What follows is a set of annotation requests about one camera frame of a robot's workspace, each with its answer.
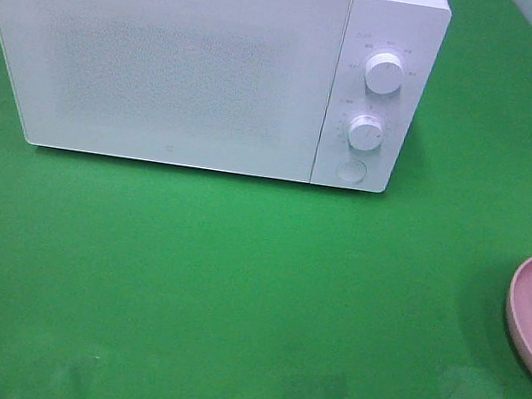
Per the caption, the round white door release button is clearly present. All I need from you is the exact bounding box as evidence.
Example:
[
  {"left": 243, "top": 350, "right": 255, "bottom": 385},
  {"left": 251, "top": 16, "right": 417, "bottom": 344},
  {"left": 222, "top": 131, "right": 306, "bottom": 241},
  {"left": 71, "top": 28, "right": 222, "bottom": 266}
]
[{"left": 336, "top": 160, "right": 367, "bottom": 184}]

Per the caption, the white microwave door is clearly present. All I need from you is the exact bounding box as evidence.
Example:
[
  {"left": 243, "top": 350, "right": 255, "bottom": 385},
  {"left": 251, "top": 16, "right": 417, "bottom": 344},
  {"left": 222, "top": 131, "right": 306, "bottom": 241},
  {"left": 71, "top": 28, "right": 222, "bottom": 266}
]
[{"left": 0, "top": 0, "right": 350, "bottom": 181}]

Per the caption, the white lower timer knob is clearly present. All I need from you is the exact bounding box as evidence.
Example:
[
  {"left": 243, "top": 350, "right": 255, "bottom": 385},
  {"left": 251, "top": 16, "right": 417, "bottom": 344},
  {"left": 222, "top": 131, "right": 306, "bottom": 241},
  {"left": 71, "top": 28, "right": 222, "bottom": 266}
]
[{"left": 347, "top": 115, "right": 384, "bottom": 151}]

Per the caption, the white upper power knob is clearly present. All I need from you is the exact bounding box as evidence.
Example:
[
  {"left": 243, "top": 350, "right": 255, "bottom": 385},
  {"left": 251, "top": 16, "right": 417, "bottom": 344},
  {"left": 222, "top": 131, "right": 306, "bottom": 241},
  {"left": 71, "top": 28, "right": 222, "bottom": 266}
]
[{"left": 364, "top": 51, "right": 404, "bottom": 95}]

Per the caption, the white microwave oven body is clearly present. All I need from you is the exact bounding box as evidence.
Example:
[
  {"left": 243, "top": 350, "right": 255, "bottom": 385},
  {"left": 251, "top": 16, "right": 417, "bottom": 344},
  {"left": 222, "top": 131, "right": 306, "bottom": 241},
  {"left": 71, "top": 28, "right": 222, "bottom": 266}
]
[{"left": 0, "top": 0, "right": 455, "bottom": 208}]

